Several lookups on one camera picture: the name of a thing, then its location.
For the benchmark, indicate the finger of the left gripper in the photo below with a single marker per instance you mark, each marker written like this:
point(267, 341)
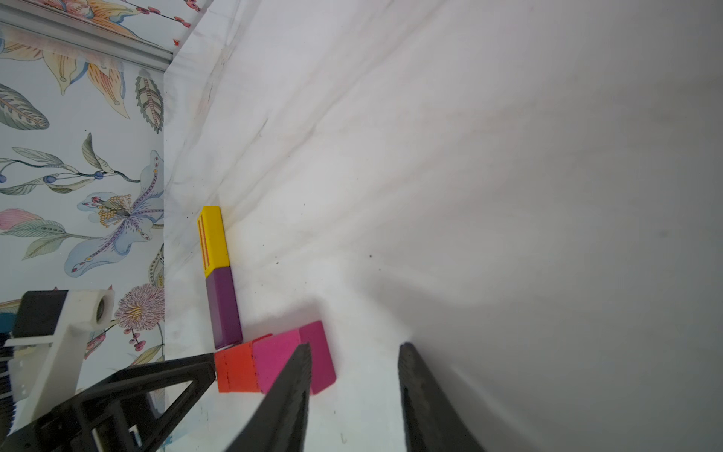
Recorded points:
point(117, 414)

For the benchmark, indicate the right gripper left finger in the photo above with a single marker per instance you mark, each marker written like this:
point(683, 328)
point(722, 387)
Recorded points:
point(280, 422)

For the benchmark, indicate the yellow striped block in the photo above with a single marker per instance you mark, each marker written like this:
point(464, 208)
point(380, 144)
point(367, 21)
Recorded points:
point(213, 242)

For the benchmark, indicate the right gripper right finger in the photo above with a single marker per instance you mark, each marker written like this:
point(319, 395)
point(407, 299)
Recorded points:
point(430, 421)

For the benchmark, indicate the purple rectangular block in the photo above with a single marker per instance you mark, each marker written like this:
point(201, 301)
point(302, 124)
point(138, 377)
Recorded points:
point(224, 313)

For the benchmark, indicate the red rectangular block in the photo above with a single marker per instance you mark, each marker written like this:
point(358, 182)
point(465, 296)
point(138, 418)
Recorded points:
point(237, 370)

